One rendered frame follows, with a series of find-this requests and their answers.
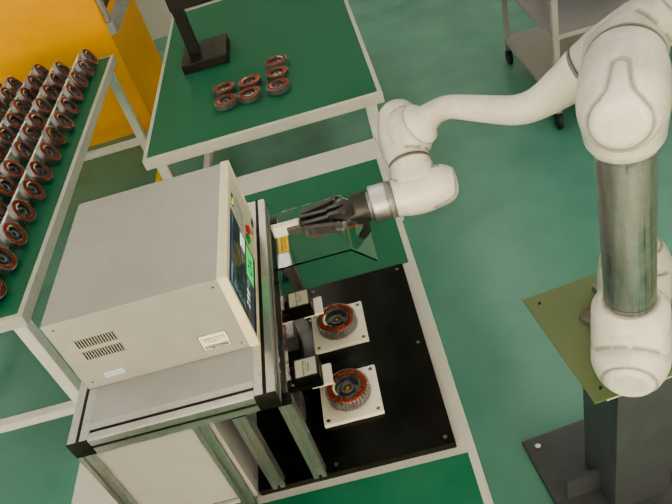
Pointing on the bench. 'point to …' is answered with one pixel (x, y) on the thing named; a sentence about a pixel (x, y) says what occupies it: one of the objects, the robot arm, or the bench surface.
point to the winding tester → (152, 279)
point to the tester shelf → (188, 381)
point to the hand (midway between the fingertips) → (286, 228)
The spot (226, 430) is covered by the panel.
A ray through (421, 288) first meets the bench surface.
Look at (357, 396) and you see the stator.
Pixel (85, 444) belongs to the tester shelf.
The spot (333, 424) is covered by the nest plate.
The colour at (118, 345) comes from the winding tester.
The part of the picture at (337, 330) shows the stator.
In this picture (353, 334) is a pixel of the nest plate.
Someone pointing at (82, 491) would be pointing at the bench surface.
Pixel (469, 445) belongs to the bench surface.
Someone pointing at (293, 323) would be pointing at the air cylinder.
